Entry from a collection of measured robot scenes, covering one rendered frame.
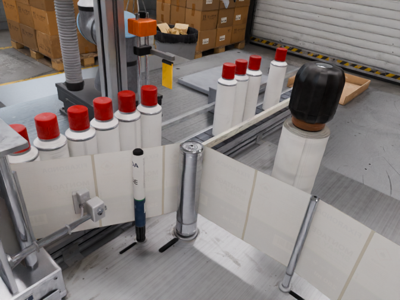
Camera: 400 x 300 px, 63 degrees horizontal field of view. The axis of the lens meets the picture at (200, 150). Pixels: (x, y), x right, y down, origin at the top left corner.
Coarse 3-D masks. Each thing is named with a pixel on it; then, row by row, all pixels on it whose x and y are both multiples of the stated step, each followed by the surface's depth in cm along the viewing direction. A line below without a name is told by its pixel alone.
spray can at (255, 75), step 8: (256, 56) 90; (248, 64) 91; (256, 64) 89; (248, 72) 90; (256, 72) 90; (248, 80) 91; (256, 80) 91; (248, 88) 92; (256, 88) 92; (248, 96) 93; (256, 96) 94; (248, 104) 94; (256, 104) 96; (248, 112) 96
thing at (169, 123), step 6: (288, 72) 119; (294, 72) 121; (264, 84) 108; (198, 108) 87; (204, 108) 87; (210, 108) 90; (186, 114) 83; (192, 114) 84; (198, 114) 86; (168, 120) 80; (174, 120) 80; (180, 120) 82; (162, 126) 78; (168, 126) 79
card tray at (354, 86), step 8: (288, 80) 143; (352, 80) 153; (360, 80) 151; (368, 80) 149; (344, 88) 147; (352, 88) 148; (360, 88) 140; (344, 96) 138; (352, 96) 136; (344, 104) 131
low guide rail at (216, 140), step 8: (280, 104) 105; (288, 104) 110; (264, 112) 99; (272, 112) 103; (248, 120) 94; (256, 120) 96; (232, 128) 89; (240, 128) 91; (216, 136) 84; (224, 136) 86; (208, 144) 82; (216, 144) 84
